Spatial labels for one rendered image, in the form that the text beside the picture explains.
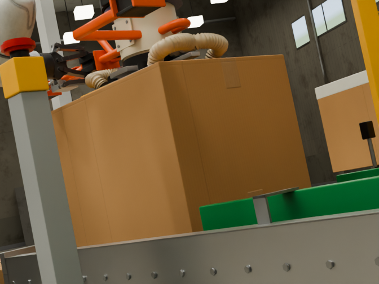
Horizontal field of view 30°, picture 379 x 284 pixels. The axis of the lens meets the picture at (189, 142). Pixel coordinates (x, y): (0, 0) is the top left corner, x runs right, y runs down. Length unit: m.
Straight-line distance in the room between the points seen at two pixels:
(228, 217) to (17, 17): 0.77
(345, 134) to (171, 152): 1.75
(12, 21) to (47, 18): 4.12
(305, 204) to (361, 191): 0.12
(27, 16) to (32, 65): 0.41
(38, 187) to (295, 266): 0.53
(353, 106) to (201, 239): 1.93
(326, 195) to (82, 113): 0.84
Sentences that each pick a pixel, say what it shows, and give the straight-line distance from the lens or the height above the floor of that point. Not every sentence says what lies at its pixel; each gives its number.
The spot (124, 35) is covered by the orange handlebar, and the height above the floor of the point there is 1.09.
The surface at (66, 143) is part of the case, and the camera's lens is 1.96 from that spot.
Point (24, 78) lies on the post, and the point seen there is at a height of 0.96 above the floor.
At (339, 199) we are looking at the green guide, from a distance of 1.21.
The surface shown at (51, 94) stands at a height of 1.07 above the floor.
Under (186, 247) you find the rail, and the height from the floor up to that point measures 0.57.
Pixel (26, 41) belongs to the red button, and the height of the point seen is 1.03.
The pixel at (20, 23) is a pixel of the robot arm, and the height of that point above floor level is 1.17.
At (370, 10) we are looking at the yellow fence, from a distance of 1.95.
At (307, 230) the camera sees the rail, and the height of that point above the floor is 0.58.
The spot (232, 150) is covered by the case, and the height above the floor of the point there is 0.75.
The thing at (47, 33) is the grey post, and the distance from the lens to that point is 5.91.
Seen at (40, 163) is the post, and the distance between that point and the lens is 1.41.
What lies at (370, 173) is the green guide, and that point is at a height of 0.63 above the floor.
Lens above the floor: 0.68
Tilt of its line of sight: 4 degrees up
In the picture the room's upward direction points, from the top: 11 degrees counter-clockwise
